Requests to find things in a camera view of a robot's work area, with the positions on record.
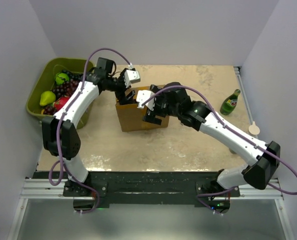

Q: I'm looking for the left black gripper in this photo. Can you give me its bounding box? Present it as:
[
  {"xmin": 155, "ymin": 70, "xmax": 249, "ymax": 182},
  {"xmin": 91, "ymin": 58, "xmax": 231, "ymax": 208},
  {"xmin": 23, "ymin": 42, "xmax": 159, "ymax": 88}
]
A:
[{"xmin": 106, "ymin": 68, "xmax": 136, "ymax": 105}]

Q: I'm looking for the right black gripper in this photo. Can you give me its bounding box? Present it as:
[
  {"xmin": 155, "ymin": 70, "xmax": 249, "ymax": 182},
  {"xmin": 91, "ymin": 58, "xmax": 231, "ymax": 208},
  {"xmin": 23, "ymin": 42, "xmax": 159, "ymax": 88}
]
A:
[{"xmin": 142, "ymin": 84, "xmax": 181, "ymax": 125}]

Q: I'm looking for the taped cardboard express box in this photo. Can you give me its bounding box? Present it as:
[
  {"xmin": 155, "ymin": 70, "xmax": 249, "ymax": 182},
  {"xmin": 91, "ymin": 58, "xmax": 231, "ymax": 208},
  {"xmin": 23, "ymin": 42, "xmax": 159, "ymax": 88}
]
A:
[{"xmin": 115, "ymin": 98, "xmax": 170, "ymax": 132}]

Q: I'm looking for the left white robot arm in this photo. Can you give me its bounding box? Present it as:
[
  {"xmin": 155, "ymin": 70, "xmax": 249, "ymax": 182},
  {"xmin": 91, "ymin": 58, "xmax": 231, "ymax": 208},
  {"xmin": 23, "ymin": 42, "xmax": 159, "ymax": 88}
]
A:
[{"xmin": 41, "ymin": 57, "xmax": 141, "ymax": 196}]

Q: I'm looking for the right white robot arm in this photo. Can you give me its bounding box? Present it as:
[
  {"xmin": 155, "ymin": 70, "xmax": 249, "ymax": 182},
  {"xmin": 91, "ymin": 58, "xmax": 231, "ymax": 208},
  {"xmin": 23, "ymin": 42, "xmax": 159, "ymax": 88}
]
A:
[{"xmin": 136, "ymin": 82, "xmax": 281, "ymax": 197}]

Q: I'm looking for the black grape bunch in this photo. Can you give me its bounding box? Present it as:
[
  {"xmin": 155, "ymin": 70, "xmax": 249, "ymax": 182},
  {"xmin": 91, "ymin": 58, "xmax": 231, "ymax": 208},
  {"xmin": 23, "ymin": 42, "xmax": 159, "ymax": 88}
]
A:
[{"xmin": 61, "ymin": 69, "xmax": 83, "ymax": 82}]

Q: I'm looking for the dark purple grape bunch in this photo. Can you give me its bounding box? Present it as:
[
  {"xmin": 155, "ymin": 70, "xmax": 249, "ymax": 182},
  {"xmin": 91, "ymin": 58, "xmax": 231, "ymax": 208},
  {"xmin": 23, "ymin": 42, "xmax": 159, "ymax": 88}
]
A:
[{"xmin": 51, "ymin": 79, "xmax": 80, "ymax": 99}]

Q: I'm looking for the olive green plastic basket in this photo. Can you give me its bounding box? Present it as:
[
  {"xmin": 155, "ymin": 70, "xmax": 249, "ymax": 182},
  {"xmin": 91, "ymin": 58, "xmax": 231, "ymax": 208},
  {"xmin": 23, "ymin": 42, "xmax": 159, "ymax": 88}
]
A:
[{"xmin": 26, "ymin": 57, "xmax": 86, "ymax": 121}]

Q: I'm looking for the red dragon fruit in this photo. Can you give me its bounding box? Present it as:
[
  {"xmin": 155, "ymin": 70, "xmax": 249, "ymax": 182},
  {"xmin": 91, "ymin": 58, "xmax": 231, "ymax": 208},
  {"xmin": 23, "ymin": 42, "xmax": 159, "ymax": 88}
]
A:
[{"xmin": 53, "ymin": 96, "xmax": 70, "ymax": 112}]

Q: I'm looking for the green apple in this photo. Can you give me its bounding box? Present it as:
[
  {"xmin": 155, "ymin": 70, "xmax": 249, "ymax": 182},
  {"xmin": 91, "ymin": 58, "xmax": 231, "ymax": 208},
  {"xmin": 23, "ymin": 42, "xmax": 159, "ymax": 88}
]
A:
[{"xmin": 54, "ymin": 72, "xmax": 70, "ymax": 86}]

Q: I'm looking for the green glass bottle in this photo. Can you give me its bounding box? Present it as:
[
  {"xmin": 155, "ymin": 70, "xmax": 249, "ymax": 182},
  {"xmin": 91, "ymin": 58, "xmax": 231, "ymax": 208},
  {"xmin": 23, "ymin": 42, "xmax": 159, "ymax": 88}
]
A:
[{"xmin": 220, "ymin": 89, "xmax": 241, "ymax": 116}]

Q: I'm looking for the green pear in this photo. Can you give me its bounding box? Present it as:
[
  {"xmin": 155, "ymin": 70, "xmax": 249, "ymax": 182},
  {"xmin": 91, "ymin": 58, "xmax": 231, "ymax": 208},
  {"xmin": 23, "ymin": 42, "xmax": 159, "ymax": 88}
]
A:
[{"xmin": 39, "ymin": 91, "xmax": 56, "ymax": 107}]

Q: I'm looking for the small red grape bunch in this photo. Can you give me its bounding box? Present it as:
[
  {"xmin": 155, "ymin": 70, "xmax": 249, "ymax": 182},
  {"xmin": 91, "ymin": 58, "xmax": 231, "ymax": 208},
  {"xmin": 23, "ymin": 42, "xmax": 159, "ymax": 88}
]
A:
[{"xmin": 41, "ymin": 105, "xmax": 57, "ymax": 116}]

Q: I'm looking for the grey cylindrical bottle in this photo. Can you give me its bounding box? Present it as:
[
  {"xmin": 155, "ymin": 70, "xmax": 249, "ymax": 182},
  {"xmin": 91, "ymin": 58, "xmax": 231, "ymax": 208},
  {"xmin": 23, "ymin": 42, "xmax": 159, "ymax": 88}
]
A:
[{"xmin": 228, "ymin": 120, "xmax": 261, "ymax": 154}]

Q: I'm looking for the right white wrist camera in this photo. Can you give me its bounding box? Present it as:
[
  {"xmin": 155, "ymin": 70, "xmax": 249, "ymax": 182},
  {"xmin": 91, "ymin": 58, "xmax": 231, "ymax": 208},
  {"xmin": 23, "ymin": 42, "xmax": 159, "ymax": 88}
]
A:
[{"xmin": 136, "ymin": 90, "xmax": 155, "ymax": 111}]

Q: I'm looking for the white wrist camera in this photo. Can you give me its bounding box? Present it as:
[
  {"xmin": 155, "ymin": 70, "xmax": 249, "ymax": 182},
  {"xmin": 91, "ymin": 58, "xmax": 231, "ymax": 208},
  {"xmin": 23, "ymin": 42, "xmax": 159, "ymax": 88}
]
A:
[
  {"xmin": 136, "ymin": 90, "xmax": 155, "ymax": 111},
  {"xmin": 123, "ymin": 63, "xmax": 141, "ymax": 88}
]

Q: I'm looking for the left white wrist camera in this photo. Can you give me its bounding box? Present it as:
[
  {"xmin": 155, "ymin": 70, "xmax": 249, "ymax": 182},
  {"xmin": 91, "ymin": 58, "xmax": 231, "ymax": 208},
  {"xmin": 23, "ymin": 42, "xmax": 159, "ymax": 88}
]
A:
[{"xmin": 123, "ymin": 63, "xmax": 141, "ymax": 88}]

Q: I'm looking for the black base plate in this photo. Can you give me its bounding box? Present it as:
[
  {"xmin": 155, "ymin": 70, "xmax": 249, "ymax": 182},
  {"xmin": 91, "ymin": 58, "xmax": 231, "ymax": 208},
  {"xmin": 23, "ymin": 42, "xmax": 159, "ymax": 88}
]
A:
[{"xmin": 63, "ymin": 171, "xmax": 240, "ymax": 213}]

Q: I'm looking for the aluminium rail frame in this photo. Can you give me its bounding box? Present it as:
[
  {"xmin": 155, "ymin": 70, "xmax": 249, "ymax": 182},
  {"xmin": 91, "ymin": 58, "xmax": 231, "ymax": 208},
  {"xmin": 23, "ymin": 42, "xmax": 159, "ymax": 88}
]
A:
[{"xmin": 7, "ymin": 66, "xmax": 296, "ymax": 240}]

